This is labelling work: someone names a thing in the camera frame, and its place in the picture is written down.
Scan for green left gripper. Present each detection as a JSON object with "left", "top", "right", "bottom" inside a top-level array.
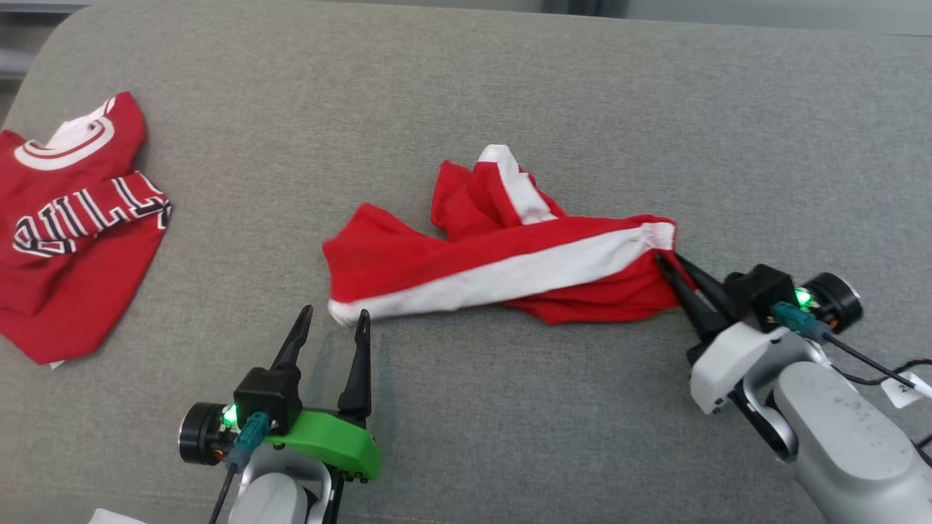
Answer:
[{"left": 264, "top": 304, "right": 384, "bottom": 483}]

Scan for red shorts with white stripe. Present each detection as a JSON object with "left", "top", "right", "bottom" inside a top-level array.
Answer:
[{"left": 322, "top": 144, "right": 689, "bottom": 327}]

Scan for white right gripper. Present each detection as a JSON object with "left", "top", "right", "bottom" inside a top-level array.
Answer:
[{"left": 654, "top": 251, "right": 791, "bottom": 416}]

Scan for white cable label tag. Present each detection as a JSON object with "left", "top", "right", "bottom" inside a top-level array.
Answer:
[{"left": 881, "top": 371, "right": 932, "bottom": 408}]

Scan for red jersey with lettering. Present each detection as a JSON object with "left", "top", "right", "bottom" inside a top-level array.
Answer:
[{"left": 0, "top": 91, "right": 173, "bottom": 366}]

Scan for black cable teal plug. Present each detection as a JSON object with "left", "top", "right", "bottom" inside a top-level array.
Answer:
[
  {"left": 208, "top": 411, "right": 272, "bottom": 524},
  {"left": 770, "top": 302, "right": 932, "bottom": 467}
]

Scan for left black cable teal plug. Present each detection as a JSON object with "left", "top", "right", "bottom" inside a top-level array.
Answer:
[{"left": 208, "top": 411, "right": 272, "bottom": 524}]

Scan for right black cable teal plug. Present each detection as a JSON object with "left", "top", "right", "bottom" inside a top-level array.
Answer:
[{"left": 770, "top": 302, "right": 932, "bottom": 467}]

